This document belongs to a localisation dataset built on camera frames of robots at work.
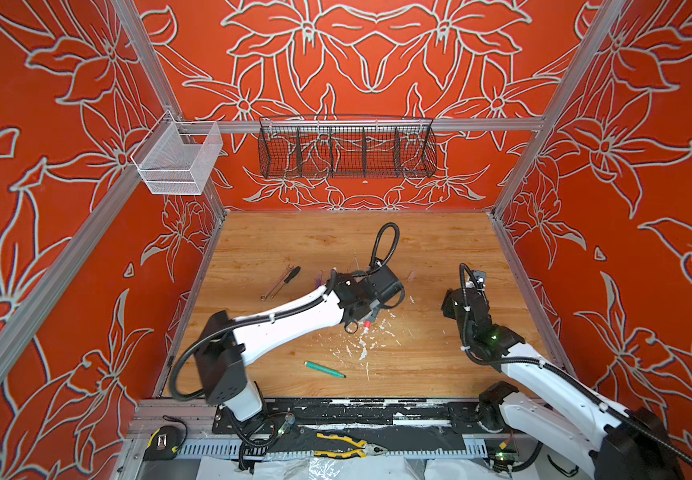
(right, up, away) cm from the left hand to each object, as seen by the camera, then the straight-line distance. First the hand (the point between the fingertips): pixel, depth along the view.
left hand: (365, 297), depth 78 cm
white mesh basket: (-60, +42, +16) cm, 75 cm away
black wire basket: (-5, +47, +19) cm, 51 cm away
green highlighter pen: (-11, -21, +3) cm, 24 cm away
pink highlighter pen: (+1, -10, +10) cm, 14 cm away
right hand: (+26, +1, +5) cm, 27 cm away
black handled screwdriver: (-25, +2, +22) cm, 33 cm away
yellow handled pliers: (0, -34, -10) cm, 35 cm away
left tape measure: (-48, -32, -10) cm, 59 cm away
